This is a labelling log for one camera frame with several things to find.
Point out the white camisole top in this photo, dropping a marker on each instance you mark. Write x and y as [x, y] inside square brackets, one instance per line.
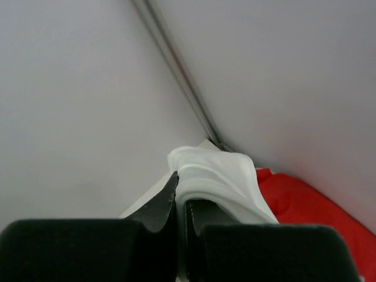
[225, 178]

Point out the aluminium corner post right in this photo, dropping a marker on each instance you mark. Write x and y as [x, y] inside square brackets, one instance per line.
[152, 19]

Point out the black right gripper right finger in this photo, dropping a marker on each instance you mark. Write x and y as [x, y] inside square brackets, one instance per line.
[218, 248]

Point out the red tank top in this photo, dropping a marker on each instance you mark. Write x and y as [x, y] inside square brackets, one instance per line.
[293, 201]

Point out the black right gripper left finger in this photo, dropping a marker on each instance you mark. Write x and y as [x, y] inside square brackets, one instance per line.
[140, 247]

